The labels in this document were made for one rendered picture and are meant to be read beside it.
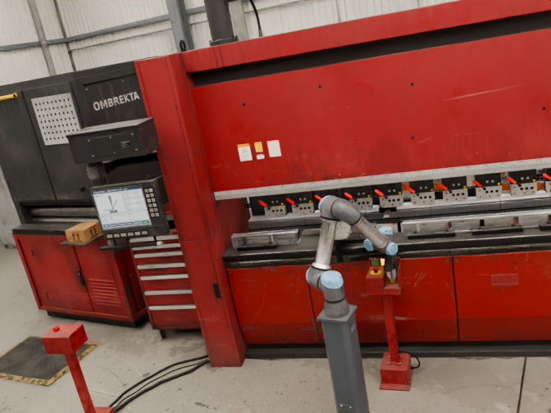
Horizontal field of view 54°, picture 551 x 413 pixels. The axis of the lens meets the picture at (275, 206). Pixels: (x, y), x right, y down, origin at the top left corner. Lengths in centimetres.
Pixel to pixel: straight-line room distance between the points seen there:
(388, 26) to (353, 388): 211
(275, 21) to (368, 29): 510
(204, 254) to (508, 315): 206
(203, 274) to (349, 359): 129
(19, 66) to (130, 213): 712
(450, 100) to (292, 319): 185
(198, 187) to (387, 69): 143
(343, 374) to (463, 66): 191
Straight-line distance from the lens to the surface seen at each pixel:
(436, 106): 348
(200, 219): 375
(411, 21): 341
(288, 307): 398
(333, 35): 345
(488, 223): 373
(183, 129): 360
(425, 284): 375
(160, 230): 349
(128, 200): 351
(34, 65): 1060
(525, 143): 358
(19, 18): 1064
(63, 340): 365
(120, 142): 344
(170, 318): 471
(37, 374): 508
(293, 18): 831
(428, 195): 362
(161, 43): 967
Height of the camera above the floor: 232
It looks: 18 degrees down
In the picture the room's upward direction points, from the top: 11 degrees counter-clockwise
